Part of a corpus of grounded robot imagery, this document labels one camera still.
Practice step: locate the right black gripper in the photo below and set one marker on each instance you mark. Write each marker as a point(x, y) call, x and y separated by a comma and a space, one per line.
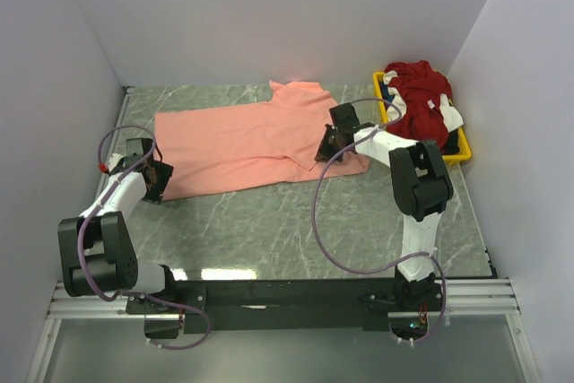
point(328, 144)

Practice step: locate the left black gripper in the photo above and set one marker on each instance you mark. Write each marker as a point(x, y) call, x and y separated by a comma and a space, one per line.
point(158, 181)

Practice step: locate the pink t shirt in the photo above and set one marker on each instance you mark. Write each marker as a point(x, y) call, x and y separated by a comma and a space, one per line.
point(227, 149)

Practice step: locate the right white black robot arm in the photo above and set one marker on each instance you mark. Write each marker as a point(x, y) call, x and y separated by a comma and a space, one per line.
point(421, 189)

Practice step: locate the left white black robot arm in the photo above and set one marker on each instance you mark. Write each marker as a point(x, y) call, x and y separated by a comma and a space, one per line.
point(96, 252)

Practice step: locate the dark red t shirt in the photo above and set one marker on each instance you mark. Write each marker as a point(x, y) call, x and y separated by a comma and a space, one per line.
point(420, 87)

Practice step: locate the black garment in bin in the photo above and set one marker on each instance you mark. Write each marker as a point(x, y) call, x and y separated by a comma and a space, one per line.
point(452, 146)

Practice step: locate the yellow plastic bin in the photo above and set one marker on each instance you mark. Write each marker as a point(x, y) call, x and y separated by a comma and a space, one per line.
point(466, 155)

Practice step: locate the black base crossbar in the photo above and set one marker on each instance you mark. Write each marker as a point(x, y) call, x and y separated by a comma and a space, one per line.
point(364, 303)

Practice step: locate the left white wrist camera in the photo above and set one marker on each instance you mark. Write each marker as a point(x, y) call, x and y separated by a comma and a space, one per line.
point(108, 166)

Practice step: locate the aluminium frame rail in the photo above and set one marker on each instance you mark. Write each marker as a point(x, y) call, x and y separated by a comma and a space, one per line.
point(469, 296)

